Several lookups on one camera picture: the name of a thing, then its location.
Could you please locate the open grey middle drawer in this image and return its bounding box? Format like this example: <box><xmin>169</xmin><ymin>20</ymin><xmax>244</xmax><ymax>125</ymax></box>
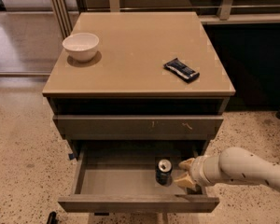
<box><xmin>58</xmin><ymin>141</ymin><xmax>219</xmax><ymax>214</ymax></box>

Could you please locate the metal shelf frame background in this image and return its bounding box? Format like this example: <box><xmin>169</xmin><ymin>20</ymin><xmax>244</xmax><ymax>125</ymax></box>
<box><xmin>50</xmin><ymin>0</ymin><xmax>280</xmax><ymax>37</ymax></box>

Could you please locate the dark blue snack wrapper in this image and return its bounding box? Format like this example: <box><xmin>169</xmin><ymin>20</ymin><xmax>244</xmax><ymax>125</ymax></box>
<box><xmin>163</xmin><ymin>58</ymin><xmax>200</xmax><ymax>83</ymax></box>

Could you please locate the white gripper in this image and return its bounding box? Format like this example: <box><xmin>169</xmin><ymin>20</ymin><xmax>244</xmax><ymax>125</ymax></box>
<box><xmin>174</xmin><ymin>156</ymin><xmax>211</xmax><ymax>191</ymax></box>

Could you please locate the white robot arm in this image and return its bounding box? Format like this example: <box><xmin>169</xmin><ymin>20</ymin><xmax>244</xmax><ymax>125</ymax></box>
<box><xmin>174</xmin><ymin>147</ymin><xmax>280</xmax><ymax>192</ymax></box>

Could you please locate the grey drawer cabinet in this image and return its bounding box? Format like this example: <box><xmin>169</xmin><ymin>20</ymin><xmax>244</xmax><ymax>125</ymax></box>
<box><xmin>41</xmin><ymin>11</ymin><xmax>236</xmax><ymax>224</ymax></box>

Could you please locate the blue pepsi can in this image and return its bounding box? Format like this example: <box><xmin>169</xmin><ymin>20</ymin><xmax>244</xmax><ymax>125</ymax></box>
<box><xmin>156</xmin><ymin>159</ymin><xmax>173</xmax><ymax>186</ymax></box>

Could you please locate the closed grey top drawer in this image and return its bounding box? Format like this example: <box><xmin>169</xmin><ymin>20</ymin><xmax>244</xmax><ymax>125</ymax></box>
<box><xmin>53</xmin><ymin>115</ymin><xmax>223</xmax><ymax>140</ymax></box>

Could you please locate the black object floor corner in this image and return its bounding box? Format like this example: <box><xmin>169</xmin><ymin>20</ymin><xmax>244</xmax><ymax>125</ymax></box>
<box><xmin>47</xmin><ymin>212</ymin><xmax>57</xmax><ymax>224</ymax></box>

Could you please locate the white ceramic bowl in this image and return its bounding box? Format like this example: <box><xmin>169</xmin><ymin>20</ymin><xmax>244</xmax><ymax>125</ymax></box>
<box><xmin>63</xmin><ymin>33</ymin><xmax>100</xmax><ymax>63</ymax></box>

